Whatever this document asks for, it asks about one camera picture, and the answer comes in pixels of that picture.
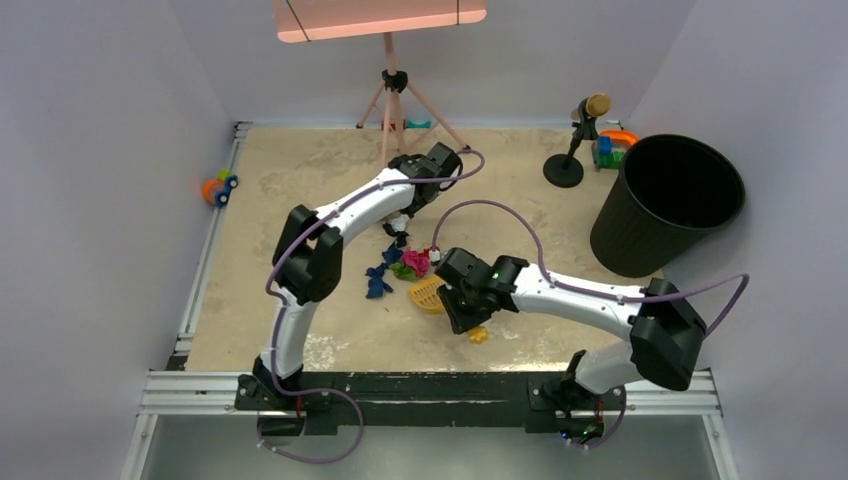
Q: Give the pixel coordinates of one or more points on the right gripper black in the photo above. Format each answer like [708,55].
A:
[461,321]

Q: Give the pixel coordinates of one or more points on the yellow slotted scoop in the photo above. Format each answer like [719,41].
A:
[424,295]

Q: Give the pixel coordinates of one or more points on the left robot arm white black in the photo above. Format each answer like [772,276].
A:
[307,263]

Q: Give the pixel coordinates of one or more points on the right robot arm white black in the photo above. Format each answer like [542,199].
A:
[659,334]

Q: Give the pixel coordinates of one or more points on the pink paper scrap right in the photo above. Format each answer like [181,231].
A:
[413,258]

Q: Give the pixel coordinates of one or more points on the green paper scrap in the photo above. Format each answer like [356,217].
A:
[403,271]

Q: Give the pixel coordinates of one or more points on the blue paper scrap middle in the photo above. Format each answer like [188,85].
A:
[392,254]

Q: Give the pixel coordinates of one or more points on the black paper scrap centre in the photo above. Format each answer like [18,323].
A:
[400,237]

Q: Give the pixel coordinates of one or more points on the blue paper scrap under gripper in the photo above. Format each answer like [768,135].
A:
[377,287]

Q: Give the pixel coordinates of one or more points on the white paper scrap far right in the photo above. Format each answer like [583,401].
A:
[399,223]

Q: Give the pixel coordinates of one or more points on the black microphone stand gold head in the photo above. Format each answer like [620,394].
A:
[564,170]

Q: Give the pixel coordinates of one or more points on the red teal toy behind tripod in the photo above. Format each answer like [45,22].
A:
[414,124]

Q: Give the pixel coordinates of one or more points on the colourful block toy orange arch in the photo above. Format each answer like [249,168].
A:
[609,149]

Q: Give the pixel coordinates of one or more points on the pink tripod stand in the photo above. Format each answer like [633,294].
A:
[387,99]

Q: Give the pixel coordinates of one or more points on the black trash bin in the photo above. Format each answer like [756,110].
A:
[671,192]

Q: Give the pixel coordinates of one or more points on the orange green toy car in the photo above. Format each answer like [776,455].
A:
[217,191]

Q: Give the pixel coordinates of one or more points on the pink light panel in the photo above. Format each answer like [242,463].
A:
[305,21]

